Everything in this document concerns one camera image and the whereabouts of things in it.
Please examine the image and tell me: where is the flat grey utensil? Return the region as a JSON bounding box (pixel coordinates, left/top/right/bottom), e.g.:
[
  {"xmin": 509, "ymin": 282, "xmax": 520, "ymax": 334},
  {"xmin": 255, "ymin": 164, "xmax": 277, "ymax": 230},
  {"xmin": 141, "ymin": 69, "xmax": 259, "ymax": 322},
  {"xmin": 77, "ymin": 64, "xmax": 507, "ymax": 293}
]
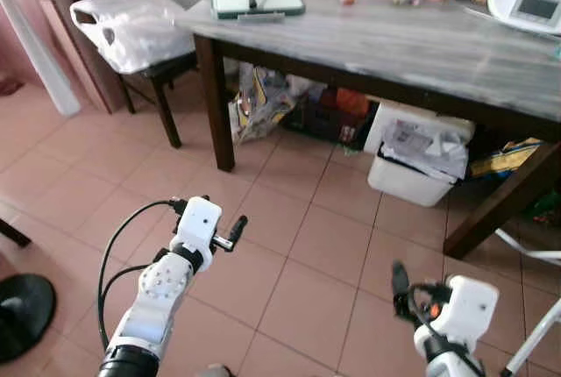
[{"xmin": 236, "ymin": 11, "xmax": 287, "ymax": 25}]

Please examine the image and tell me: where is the yellow printed package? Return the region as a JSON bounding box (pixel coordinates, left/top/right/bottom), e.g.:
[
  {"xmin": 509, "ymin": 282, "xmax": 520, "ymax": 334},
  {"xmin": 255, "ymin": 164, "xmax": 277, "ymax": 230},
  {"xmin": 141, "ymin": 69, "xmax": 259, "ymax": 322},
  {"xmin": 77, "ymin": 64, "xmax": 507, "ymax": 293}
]
[{"xmin": 468, "ymin": 137, "xmax": 545, "ymax": 179}]

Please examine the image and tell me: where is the white rolled sheet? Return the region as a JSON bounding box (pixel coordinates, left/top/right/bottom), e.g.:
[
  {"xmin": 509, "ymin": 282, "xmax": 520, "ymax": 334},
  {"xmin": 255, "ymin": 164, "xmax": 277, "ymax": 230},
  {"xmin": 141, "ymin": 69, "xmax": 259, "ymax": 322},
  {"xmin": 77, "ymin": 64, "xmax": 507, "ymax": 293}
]
[{"xmin": 0, "ymin": 0, "xmax": 82, "ymax": 118}]

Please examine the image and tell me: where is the dark wooden chair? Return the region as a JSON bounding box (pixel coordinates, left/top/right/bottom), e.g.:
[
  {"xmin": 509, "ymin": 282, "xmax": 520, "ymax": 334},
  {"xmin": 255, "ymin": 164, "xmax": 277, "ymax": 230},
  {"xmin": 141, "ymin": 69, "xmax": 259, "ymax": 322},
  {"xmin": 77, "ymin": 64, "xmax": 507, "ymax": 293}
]
[{"xmin": 53, "ymin": 0, "xmax": 199, "ymax": 150}]

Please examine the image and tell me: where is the dark wooden grey-top table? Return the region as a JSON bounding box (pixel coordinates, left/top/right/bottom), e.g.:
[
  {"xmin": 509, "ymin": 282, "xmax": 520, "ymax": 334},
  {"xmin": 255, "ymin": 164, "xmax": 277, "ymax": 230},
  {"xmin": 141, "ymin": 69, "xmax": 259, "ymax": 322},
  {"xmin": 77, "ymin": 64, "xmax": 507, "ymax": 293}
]
[{"xmin": 175, "ymin": 0, "xmax": 561, "ymax": 260}]

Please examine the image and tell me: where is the white metal rack frame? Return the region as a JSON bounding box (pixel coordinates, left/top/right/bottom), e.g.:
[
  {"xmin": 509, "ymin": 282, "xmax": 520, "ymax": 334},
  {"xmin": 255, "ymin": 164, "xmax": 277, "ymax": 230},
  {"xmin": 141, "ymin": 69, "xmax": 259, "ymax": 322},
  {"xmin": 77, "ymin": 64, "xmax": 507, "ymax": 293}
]
[{"xmin": 493, "ymin": 227, "xmax": 561, "ymax": 377}]

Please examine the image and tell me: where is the dark furniture leg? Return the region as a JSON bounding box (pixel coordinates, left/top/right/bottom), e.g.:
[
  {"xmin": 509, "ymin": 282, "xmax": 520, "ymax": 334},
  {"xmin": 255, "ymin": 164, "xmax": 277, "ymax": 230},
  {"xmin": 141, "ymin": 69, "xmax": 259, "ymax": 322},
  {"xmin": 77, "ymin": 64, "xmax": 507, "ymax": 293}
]
[{"xmin": 0, "ymin": 217, "xmax": 33, "ymax": 249}]

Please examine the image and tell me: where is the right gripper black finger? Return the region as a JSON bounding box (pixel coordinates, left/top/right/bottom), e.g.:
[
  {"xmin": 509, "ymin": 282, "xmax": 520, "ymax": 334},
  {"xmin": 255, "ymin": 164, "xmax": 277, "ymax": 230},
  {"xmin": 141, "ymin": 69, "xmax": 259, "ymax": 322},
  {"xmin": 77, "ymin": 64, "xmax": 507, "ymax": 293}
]
[{"xmin": 390, "ymin": 260, "xmax": 412, "ymax": 322}]

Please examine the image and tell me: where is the green item under table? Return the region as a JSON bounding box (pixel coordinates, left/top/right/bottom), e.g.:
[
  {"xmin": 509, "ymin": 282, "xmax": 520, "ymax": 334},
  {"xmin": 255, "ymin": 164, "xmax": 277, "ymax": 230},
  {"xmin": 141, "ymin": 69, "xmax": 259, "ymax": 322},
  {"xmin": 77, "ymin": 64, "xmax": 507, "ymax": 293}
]
[{"xmin": 523, "ymin": 190, "xmax": 561, "ymax": 225}]

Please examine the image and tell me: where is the white waste bin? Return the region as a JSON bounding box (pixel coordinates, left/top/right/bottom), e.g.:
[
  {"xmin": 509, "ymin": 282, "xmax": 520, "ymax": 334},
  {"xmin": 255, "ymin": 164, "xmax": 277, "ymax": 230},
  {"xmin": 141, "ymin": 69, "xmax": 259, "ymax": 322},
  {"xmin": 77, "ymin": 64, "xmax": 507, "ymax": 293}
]
[{"xmin": 366, "ymin": 100, "xmax": 477, "ymax": 209}]

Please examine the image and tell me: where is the colourful printed bag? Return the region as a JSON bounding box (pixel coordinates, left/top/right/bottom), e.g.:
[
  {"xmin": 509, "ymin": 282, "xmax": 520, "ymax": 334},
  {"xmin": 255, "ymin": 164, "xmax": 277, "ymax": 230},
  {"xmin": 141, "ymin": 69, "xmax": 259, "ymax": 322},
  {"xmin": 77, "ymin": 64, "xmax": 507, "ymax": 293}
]
[{"xmin": 229, "ymin": 62, "xmax": 310, "ymax": 145}]

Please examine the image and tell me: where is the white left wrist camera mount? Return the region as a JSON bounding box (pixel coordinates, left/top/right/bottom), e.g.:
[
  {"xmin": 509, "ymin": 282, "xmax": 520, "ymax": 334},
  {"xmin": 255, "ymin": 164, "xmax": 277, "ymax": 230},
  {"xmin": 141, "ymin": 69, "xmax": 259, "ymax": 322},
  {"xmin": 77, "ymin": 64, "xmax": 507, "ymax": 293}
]
[{"xmin": 170, "ymin": 197, "xmax": 224, "ymax": 260}]

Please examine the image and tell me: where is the black crate with orange items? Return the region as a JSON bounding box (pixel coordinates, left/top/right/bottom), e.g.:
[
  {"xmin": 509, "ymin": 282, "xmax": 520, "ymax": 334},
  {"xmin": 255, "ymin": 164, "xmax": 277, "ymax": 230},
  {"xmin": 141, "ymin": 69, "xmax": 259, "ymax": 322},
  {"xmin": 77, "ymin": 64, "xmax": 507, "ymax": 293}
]
[{"xmin": 284, "ymin": 87, "xmax": 380, "ymax": 151}]

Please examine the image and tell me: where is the grey robot leg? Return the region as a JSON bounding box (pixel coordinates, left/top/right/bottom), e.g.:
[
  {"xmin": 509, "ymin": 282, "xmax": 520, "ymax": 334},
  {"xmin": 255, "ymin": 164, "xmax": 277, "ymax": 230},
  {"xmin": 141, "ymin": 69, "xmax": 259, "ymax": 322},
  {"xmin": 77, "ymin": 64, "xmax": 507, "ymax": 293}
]
[{"xmin": 196, "ymin": 363, "xmax": 234, "ymax": 377}]

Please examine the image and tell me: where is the white plastic bag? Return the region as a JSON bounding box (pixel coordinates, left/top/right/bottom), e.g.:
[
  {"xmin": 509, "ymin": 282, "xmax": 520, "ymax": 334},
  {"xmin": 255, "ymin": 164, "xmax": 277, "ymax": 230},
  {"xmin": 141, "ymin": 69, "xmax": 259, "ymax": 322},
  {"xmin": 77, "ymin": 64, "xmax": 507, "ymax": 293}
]
[{"xmin": 70, "ymin": 0, "xmax": 196, "ymax": 75}]

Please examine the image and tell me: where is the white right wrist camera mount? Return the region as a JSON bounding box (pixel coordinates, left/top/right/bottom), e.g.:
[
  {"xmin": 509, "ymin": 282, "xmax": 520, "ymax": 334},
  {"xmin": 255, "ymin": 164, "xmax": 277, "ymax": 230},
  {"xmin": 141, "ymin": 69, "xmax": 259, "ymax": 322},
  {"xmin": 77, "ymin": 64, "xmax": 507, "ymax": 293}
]
[{"xmin": 428, "ymin": 275, "xmax": 500, "ymax": 352}]

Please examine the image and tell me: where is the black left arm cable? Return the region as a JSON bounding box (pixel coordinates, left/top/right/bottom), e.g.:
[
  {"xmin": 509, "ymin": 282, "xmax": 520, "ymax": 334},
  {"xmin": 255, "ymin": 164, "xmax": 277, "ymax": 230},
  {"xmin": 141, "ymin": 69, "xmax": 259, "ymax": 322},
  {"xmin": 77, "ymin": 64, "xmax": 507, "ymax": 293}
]
[{"xmin": 96, "ymin": 199, "xmax": 190, "ymax": 352}]

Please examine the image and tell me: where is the clear printed bin liner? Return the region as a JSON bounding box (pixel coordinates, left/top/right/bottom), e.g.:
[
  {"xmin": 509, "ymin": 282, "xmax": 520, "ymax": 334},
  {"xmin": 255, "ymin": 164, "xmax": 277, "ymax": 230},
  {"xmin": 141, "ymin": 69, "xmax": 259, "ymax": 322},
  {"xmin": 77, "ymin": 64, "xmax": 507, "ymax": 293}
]
[{"xmin": 380, "ymin": 117, "xmax": 471, "ymax": 181}]

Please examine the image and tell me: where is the black round stand base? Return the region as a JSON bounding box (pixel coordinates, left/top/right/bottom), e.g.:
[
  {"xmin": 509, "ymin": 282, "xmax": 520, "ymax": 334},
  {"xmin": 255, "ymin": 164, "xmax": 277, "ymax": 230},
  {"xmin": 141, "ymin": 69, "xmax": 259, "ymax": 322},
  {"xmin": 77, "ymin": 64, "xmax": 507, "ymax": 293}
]
[{"xmin": 0, "ymin": 273, "xmax": 59, "ymax": 364}]

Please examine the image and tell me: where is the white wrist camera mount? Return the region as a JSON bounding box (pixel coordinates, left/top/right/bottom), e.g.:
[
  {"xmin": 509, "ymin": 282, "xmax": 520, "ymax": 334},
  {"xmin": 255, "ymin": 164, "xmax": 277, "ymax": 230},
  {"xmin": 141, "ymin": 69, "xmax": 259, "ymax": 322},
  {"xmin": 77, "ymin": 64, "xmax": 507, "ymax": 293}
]
[
  {"xmin": 428, "ymin": 275, "xmax": 500, "ymax": 352},
  {"xmin": 170, "ymin": 197, "xmax": 224, "ymax": 260}
]

